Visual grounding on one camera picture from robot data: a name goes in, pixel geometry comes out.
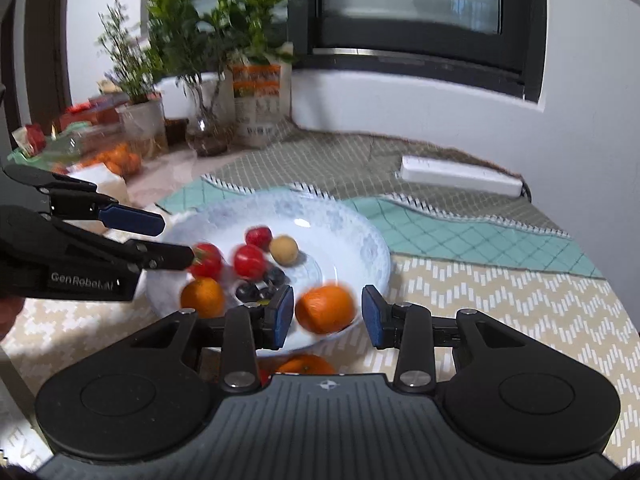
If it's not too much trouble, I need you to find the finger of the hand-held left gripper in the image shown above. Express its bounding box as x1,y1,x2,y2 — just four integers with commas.
37,212,197,272
2,162,167,237

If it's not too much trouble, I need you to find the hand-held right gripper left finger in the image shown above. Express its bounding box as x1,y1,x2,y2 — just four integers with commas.
127,284,296,395

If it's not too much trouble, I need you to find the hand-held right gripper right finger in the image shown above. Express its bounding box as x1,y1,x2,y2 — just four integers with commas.
361,284,531,395

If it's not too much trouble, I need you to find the mandarin orange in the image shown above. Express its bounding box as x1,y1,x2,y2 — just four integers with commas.
275,354,337,376
180,277,227,318
295,284,357,336

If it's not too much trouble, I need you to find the red tomato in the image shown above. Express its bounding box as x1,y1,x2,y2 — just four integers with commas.
233,245,267,280
189,242,223,281

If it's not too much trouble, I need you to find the white blue patterned plate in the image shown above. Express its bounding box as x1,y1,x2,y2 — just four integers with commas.
145,191,392,358

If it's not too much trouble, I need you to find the tan longan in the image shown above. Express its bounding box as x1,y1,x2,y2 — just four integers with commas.
269,235,300,267

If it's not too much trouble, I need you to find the clear plastic box of kumquats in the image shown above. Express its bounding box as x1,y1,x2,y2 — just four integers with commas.
47,122,143,178

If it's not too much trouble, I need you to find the small bumpy red fruit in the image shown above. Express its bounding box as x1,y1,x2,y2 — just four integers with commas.
245,226,274,251

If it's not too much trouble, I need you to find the thin plant in white pot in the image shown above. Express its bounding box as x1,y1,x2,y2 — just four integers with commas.
97,0,168,158

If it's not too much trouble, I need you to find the small dark brown pot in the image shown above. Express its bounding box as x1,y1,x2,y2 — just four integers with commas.
164,117,190,147

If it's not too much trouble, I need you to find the green plastic basket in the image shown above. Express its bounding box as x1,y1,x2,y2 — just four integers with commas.
7,150,56,168

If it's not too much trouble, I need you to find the pile of books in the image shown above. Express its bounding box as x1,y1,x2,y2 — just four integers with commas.
60,91,163,131

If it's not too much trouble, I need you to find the red snack packet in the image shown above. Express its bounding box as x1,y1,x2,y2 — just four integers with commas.
12,122,51,158

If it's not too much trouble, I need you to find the patterned tablecloth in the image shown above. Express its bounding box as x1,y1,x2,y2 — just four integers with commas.
0,127,640,471

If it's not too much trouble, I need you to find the white power strip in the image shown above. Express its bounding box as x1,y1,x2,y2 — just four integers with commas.
401,155,523,197

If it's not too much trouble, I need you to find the white orange printed snack bag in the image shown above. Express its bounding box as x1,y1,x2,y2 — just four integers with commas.
231,62,293,148

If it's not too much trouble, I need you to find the leafy plant in glass vase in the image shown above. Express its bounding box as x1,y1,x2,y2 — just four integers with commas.
147,0,296,157

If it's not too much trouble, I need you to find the dark framed window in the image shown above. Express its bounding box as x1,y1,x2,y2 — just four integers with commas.
150,0,548,103

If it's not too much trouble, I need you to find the dark wooden door frame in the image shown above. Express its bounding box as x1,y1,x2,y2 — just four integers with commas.
22,0,73,121

